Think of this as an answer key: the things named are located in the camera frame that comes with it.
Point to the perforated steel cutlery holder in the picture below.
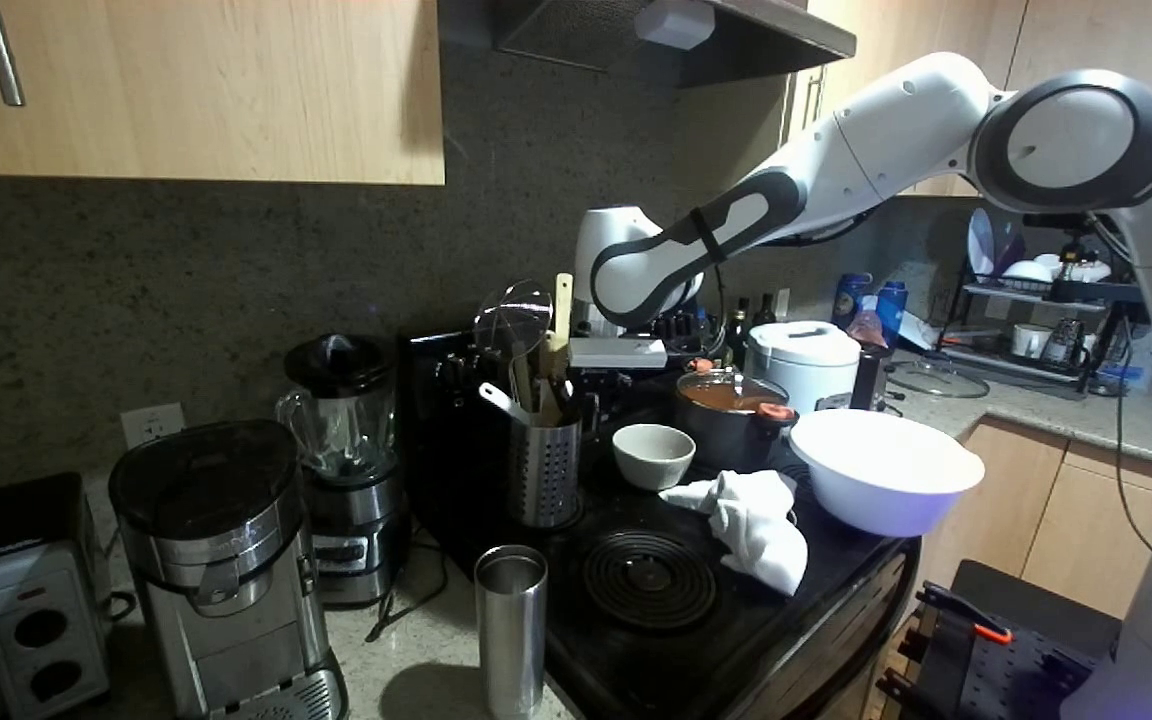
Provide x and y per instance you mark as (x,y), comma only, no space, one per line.
(546,470)

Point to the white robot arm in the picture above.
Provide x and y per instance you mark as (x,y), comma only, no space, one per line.
(1069,144)

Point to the wooden spatula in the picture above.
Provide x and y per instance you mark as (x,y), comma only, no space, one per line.
(562,324)

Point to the white spoon utensil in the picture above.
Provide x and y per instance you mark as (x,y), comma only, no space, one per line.
(496,398)

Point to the small white bowl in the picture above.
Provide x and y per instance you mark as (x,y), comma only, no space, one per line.
(654,454)

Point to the pot with brown sauce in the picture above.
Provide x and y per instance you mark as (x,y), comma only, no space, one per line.
(731,415)

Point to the stainless steel tumbler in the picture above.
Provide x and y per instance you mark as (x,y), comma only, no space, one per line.
(508,613)

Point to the white dish cloth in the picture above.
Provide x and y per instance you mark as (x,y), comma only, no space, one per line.
(749,517)

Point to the white rice cooker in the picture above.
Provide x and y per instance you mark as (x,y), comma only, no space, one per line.
(810,363)

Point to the black blender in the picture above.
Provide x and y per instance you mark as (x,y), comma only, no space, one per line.
(340,415)

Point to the black electric stove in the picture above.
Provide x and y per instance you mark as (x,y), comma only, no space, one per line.
(640,613)

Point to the dark bottle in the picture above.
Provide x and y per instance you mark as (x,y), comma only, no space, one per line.
(871,337)

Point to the large white bowl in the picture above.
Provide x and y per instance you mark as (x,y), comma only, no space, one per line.
(880,472)

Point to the range hood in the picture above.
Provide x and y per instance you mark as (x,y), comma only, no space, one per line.
(673,42)

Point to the steel coffee maker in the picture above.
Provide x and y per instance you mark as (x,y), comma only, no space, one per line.
(217,543)

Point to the dish drying rack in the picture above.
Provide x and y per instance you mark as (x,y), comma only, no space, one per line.
(1048,303)

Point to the black tool cart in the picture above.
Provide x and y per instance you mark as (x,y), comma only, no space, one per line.
(990,645)

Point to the upper wooden cabinet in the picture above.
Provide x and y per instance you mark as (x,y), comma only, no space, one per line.
(220,91)

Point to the toaster oven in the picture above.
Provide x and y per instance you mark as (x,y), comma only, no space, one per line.
(51,630)

